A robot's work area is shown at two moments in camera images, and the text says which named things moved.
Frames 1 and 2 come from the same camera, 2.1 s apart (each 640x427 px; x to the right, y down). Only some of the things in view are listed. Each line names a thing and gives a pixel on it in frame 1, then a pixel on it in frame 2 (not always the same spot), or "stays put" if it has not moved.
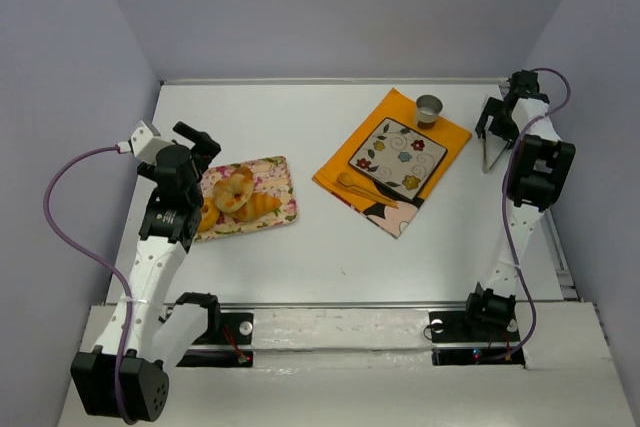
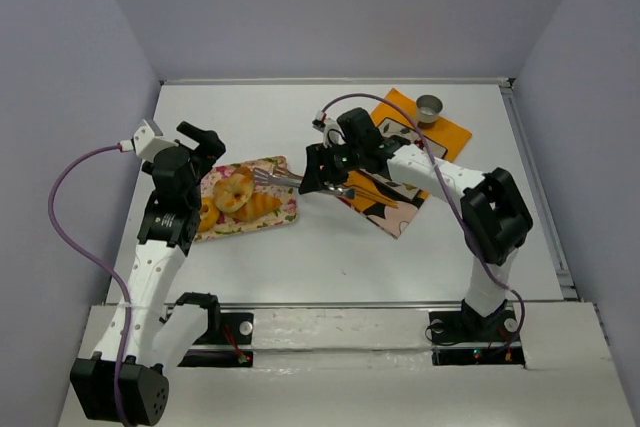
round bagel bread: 234,192 stays put
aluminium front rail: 344,304 stays put
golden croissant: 259,206 stays put
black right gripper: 495,123 to 320,170
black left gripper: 201,142 stays put
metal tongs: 485,168 to 262,175
